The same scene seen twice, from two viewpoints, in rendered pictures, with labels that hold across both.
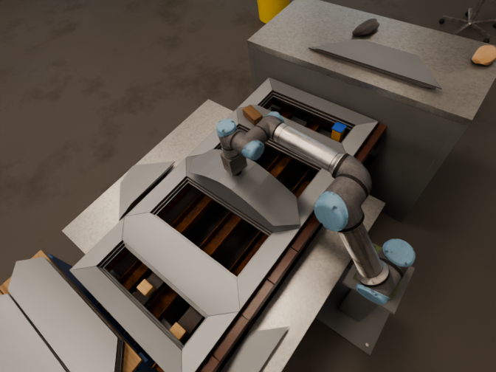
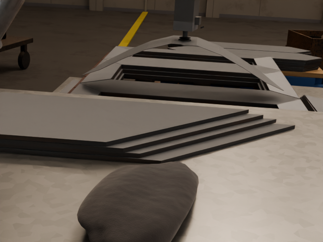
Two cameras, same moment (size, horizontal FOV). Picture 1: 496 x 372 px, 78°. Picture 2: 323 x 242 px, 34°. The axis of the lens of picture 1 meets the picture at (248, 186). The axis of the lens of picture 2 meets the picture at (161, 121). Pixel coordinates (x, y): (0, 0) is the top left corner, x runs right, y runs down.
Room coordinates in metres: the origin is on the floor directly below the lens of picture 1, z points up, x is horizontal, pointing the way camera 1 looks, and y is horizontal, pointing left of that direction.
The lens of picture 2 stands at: (2.00, -1.19, 1.30)
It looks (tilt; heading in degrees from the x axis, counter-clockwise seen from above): 18 degrees down; 136
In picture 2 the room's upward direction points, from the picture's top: 3 degrees clockwise
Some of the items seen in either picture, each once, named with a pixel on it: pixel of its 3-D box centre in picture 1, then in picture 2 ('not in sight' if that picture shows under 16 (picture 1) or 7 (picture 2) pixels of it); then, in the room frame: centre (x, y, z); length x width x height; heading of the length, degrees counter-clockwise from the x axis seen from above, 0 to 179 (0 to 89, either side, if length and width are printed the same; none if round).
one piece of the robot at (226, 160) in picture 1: (232, 157); (190, 11); (0.84, 0.04, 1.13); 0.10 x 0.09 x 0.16; 31
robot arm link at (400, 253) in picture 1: (394, 257); not in sight; (0.34, -0.51, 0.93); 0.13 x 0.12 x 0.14; 129
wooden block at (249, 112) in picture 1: (252, 115); not in sight; (1.31, -0.11, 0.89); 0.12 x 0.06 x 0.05; 25
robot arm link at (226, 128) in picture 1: (228, 134); not in sight; (0.83, 0.03, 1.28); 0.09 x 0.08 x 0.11; 39
